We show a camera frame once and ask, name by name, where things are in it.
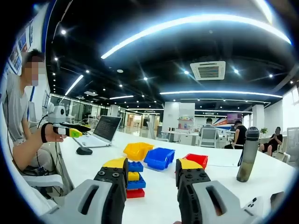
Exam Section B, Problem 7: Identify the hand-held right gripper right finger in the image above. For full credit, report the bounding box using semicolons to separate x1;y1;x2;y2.
175;158;257;224

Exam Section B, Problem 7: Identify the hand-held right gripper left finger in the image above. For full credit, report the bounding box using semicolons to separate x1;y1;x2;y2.
41;157;129;224

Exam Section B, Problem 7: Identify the red plastic bin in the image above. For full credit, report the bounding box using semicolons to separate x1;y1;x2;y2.
174;153;209;175

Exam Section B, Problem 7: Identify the red toy block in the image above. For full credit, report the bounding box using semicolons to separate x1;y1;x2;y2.
126;188;146;199

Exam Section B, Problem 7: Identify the long blue toy block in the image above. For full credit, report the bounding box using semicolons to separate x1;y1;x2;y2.
127;174;146;189

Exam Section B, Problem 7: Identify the small blue toy block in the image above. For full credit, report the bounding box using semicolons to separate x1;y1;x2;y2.
128;161;144;173

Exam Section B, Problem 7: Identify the yellow plastic bin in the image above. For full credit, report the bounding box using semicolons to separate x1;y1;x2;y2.
123;142;155;161

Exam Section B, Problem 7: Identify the blue plastic bin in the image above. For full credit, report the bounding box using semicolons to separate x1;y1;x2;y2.
143;147;176;171

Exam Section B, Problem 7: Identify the person's left hand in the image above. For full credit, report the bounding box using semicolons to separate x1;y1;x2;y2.
41;123;66;144

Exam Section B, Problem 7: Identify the black computer mouse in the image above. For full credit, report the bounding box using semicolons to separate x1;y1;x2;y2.
76;147;93;155

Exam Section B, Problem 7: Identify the silver laptop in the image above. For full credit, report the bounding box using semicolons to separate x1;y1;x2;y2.
78;115;123;148

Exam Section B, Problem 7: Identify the person's leg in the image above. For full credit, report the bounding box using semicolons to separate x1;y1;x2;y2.
34;148;56;169

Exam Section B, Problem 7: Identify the person's grey shirt torso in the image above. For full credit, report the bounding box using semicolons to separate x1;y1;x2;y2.
1;73;30;143

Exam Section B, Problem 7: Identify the grey mesh office chair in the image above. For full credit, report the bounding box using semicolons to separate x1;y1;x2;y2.
200;128;219;148

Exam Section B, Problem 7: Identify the grey water bottle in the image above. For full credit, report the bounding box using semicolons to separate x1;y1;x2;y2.
236;126;261;182

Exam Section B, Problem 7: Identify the thin curved ceiling light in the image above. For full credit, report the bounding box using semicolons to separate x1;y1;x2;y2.
159;90;284;99

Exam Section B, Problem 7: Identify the ceiling air conditioner vent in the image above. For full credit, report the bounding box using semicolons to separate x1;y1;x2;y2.
189;61;227;81

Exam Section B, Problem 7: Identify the long curved ceiling light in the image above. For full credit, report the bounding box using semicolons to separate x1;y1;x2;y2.
100;14;292;60

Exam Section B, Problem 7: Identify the black cable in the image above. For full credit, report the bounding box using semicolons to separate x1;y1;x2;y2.
36;115;50;128

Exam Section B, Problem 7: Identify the black wrist strap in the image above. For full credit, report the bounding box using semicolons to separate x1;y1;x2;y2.
40;123;49;143

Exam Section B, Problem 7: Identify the wall poster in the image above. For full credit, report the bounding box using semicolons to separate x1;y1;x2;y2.
7;17;35;76

